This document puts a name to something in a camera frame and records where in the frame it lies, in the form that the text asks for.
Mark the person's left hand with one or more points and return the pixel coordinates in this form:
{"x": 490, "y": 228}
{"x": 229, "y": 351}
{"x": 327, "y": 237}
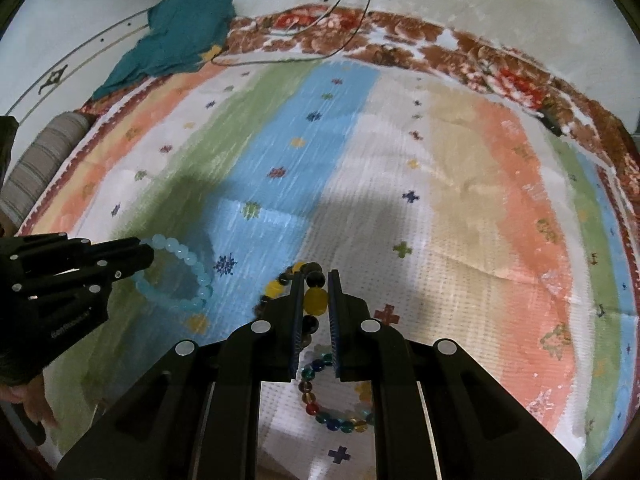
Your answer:
{"x": 37, "y": 400}

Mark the black charger adapter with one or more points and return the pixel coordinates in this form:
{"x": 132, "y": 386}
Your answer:
{"x": 551, "y": 122}

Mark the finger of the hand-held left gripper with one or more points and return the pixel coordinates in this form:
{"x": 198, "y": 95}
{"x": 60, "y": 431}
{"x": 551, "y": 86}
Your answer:
{"x": 110, "y": 249}
{"x": 127, "y": 267}

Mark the grey striped pillow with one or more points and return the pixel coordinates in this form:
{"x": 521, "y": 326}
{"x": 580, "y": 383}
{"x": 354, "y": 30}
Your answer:
{"x": 45, "y": 160}

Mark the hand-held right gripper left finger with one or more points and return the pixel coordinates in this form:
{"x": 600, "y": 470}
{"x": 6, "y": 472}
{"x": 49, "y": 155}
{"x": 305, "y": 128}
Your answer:
{"x": 298, "y": 330}

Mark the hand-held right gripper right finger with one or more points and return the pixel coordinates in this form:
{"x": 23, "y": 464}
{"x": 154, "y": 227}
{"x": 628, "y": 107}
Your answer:
{"x": 334, "y": 330}

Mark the teal cloth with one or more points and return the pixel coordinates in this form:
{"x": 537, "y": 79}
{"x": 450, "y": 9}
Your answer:
{"x": 175, "y": 35}

